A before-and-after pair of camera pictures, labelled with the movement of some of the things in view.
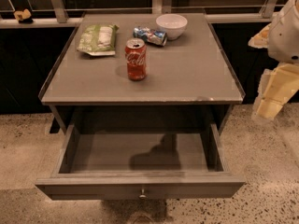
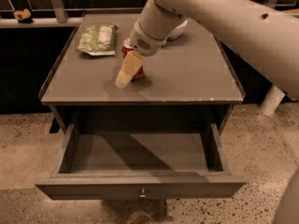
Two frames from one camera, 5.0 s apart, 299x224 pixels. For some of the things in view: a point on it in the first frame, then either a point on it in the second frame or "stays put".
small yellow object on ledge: [25, 14] stays put
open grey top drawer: [141, 161] stays put
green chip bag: [98, 40] stays put
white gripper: [286, 36] to [144, 43]
